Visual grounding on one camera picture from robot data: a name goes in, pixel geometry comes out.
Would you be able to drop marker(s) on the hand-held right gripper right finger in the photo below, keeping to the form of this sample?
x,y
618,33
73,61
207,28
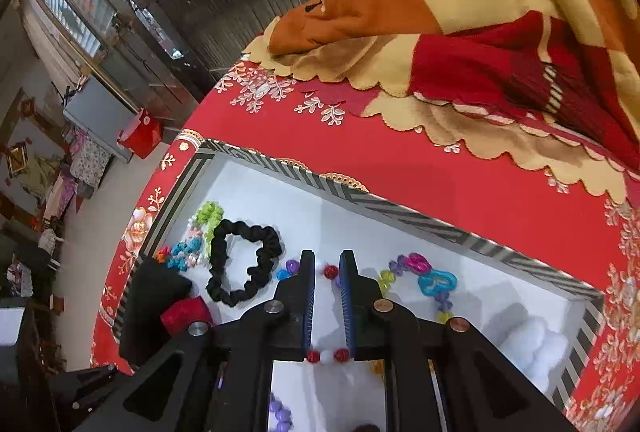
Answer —
x,y
346,307

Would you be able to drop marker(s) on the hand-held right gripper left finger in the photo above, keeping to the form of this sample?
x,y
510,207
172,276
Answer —
x,y
309,307

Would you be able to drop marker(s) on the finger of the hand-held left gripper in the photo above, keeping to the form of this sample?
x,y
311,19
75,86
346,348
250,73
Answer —
x,y
90,387

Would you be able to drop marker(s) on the white box with striped rim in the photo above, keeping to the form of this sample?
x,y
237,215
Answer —
x,y
475,292

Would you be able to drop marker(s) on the white fluffy scrunchie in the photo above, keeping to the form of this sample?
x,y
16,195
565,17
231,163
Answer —
x,y
537,352

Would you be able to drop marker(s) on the black scrunchie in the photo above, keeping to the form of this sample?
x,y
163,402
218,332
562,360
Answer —
x,y
262,257

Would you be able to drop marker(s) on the dark red scrunchie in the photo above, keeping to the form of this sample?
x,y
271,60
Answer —
x,y
185,312

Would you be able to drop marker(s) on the green scrunchie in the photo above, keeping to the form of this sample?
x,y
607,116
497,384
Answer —
x,y
209,214

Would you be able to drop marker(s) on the red floral bedsheet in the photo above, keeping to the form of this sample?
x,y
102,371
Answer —
x,y
450,172

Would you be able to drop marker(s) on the floral cloth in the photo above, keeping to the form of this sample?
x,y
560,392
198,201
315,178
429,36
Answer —
x,y
89,162

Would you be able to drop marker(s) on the red bag on floor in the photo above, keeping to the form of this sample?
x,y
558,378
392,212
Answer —
x,y
141,134

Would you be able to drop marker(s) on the wooden framed picture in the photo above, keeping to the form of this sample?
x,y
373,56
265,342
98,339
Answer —
x,y
17,157

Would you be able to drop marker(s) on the grey cabinet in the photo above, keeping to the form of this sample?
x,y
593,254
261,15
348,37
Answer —
x,y
97,112

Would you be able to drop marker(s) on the orange and red printed blanket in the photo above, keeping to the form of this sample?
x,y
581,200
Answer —
x,y
450,12

